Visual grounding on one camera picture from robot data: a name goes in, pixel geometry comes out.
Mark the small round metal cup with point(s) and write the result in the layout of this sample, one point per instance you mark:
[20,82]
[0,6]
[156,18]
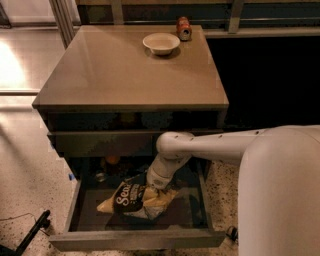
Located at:
[100,176]

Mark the grey top drawer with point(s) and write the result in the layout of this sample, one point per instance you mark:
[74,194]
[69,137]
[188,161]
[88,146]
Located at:
[73,144]

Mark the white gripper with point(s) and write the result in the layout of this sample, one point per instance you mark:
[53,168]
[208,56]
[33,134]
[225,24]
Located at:
[158,180]

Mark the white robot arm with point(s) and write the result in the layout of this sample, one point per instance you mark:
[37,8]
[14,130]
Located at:
[278,187]

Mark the orange fruit in drawer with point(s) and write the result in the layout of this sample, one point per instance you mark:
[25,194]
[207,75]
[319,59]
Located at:
[112,159]

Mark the orange soda can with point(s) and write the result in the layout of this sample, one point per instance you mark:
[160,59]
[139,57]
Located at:
[183,29]

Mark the open grey middle drawer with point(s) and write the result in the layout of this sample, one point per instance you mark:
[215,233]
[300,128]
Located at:
[185,224]

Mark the brown chip bag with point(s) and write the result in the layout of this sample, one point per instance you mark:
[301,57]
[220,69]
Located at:
[127,200]

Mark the grey drawer cabinet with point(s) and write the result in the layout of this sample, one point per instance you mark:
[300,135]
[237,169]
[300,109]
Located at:
[107,80]

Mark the black power strip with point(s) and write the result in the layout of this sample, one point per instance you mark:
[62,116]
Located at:
[232,233]

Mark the white bowl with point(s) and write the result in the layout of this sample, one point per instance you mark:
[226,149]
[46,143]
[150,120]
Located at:
[161,43]

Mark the black stand leg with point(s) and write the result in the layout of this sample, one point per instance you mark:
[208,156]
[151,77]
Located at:
[42,222]

